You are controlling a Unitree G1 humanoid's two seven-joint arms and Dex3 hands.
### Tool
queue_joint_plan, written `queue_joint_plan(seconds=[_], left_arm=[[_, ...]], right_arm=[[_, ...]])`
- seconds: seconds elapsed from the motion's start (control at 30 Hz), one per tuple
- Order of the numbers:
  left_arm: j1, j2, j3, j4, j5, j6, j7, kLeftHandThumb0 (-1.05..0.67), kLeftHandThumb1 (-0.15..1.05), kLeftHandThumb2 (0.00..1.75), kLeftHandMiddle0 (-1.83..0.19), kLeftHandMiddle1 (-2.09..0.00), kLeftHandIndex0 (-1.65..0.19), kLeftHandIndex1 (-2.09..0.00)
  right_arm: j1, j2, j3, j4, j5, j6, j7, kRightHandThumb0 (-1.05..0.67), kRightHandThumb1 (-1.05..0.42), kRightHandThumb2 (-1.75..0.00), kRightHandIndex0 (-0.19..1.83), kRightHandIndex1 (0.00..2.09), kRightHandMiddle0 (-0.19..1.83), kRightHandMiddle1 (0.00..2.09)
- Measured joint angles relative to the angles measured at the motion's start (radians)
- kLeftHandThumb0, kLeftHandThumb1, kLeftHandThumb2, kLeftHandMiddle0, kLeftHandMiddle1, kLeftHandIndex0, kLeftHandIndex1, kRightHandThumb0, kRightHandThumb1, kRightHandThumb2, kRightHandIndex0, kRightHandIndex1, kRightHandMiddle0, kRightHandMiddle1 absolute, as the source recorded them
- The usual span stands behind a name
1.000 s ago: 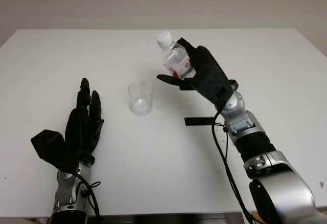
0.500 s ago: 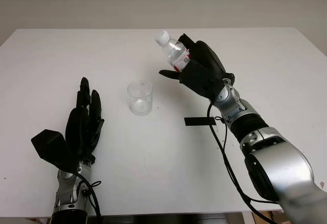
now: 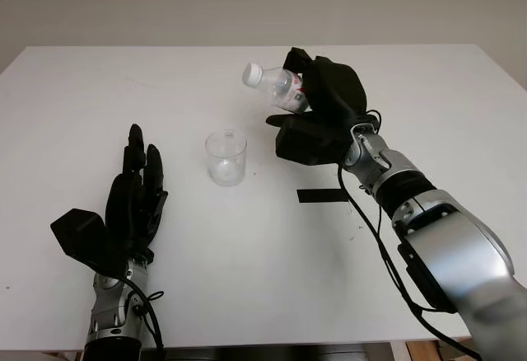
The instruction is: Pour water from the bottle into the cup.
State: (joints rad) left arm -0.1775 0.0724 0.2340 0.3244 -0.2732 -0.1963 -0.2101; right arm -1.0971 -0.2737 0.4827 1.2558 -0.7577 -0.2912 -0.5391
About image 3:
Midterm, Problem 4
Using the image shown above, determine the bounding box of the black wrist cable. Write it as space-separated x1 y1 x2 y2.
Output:
118 277 166 361
336 108 482 361

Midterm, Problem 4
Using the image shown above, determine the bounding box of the clear plastic water bottle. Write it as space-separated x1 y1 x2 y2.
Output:
241 62 312 115

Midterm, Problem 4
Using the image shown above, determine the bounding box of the black tape strip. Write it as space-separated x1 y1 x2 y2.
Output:
296 188 351 204

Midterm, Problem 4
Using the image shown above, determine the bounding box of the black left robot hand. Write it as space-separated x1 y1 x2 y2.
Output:
105 124 170 267

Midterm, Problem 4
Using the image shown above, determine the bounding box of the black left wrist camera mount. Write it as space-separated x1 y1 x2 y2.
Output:
49 208 129 280

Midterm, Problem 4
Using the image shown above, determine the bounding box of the clear glass cup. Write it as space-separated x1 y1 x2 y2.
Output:
204 129 248 187

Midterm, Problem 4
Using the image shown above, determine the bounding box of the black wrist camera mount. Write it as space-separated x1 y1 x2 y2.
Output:
49 208 129 280
274 115 352 167

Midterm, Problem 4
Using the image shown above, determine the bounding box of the white table leg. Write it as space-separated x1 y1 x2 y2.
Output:
389 330 408 361

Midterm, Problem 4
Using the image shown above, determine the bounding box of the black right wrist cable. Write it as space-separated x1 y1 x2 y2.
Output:
336 108 482 361

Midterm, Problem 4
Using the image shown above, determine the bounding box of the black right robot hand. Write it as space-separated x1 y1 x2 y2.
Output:
266 46 369 140

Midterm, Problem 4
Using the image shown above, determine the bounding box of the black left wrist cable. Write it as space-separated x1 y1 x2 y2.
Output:
118 277 166 361

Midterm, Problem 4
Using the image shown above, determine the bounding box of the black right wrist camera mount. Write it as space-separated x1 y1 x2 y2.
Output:
274 115 352 167

